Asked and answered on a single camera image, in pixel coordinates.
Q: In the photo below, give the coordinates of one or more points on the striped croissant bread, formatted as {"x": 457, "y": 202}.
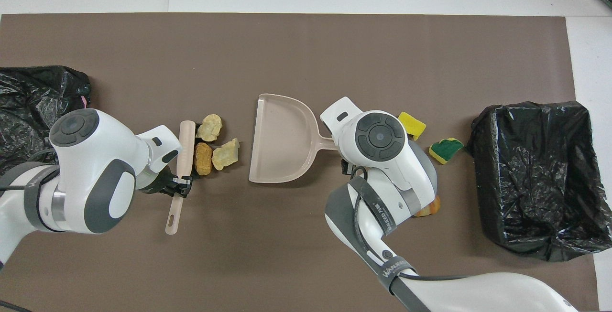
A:
{"x": 430, "y": 208}

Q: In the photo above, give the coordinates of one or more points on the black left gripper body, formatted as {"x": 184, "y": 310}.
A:
{"x": 165, "y": 183}

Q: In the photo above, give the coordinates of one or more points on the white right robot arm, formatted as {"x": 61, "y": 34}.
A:
{"x": 382, "y": 159}

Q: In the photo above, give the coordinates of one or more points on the brown fried nugget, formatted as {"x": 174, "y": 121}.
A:
{"x": 203, "y": 159}

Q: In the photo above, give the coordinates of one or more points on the beige plastic dustpan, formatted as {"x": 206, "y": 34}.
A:
{"x": 282, "y": 140}

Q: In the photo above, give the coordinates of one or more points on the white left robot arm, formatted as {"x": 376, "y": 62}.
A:
{"x": 95, "y": 178}

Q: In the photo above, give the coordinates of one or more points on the open bin with black bag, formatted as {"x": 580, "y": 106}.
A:
{"x": 540, "y": 178}

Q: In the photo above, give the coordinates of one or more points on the notched yellow sponge piece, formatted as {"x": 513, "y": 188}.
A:
{"x": 411, "y": 123}

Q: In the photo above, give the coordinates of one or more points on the pale pastry with orange stripes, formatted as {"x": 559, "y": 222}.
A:
{"x": 225, "y": 155}

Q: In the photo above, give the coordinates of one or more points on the brown table mat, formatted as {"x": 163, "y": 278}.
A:
{"x": 287, "y": 54}

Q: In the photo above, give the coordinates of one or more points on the box wrapped in black bag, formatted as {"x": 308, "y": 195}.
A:
{"x": 28, "y": 102}

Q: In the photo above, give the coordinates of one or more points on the beige hand brush black bristles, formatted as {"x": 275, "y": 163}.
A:
{"x": 186, "y": 145}

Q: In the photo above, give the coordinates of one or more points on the green and yellow sponge piece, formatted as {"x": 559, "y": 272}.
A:
{"x": 445, "y": 150}

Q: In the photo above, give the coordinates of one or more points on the pale flaky pastry piece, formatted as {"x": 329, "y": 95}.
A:
{"x": 210, "y": 127}

